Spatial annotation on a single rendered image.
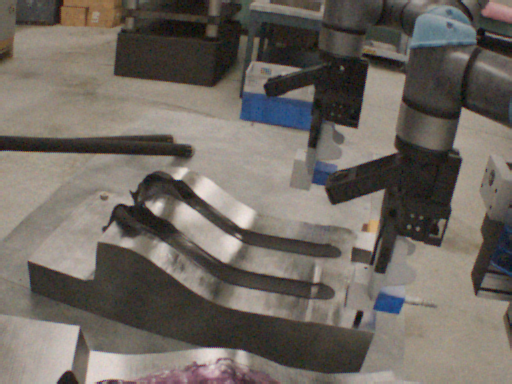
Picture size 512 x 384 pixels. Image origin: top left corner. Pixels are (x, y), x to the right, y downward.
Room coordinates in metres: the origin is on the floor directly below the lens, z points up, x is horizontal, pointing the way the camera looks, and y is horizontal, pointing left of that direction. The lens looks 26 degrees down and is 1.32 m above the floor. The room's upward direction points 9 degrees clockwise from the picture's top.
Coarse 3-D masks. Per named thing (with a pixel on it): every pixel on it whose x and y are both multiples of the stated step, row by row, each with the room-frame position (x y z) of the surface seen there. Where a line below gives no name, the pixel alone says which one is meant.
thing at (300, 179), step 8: (296, 152) 0.92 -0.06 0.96; (304, 152) 0.92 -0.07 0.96; (296, 160) 0.89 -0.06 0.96; (304, 160) 0.89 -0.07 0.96; (296, 168) 0.89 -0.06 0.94; (304, 168) 0.88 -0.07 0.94; (320, 168) 0.89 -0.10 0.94; (328, 168) 0.90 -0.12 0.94; (336, 168) 0.91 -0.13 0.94; (296, 176) 0.89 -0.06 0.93; (304, 176) 0.88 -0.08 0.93; (312, 176) 0.88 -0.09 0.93; (320, 176) 0.88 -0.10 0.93; (296, 184) 0.89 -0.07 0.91; (304, 184) 0.88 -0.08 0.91; (320, 184) 0.88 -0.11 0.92
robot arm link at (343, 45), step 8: (320, 32) 0.90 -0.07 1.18; (328, 32) 0.88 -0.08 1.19; (336, 32) 0.87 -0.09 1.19; (320, 40) 0.89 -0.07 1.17; (328, 40) 0.88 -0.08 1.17; (336, 40) 0.87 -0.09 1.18; (344, 40) 0.87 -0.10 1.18; (352, 40) 0.87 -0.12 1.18; (360, 40) 0.88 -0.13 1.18; (320, 48) 0.89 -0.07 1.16; (328, 48) 0.88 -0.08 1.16; (336, 48) 0.87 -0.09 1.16; (344, 48) 0.87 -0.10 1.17; (352, 48) 0.87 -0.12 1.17; (360, 48) 0.88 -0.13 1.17; (336, 56) 0.87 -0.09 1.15; (344, 56) 0.87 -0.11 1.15; (352, 56) 0.87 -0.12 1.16; (360, 56) 0.89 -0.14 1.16
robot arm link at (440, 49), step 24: (432, 24) 0.57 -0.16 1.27; (456, 24) 0.57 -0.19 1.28; (432, 48) 0.57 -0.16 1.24; (456, 48) 0.56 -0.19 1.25; (408, 72) 0.59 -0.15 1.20; (432, 72) 0.57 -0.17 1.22; (456, 72) 0.55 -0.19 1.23; (408, 96) 0.59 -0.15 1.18; (432, 96) 0.56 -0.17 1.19; (456, 96) 0.55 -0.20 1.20
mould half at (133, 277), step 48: (96, 192) 0.84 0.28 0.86; (48, 240) 0.66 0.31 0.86; (96, 240) 0.69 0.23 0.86; (144, 240) 0.60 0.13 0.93; (192, 240) 0.66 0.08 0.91; (336, 240) 0.75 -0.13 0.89; (48, 288) 0.60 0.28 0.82; (96, 288) 0.58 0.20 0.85; (144, 288) 0.57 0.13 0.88; (192, 288) 0.57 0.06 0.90; (240, 288) 0.60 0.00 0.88; (336, 288) 0.62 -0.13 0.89; (192, 336) 0.56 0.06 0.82; (240, 336) 0.56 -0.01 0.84; (288, 336) 0.55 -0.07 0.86; (336, 336) 0.54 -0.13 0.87
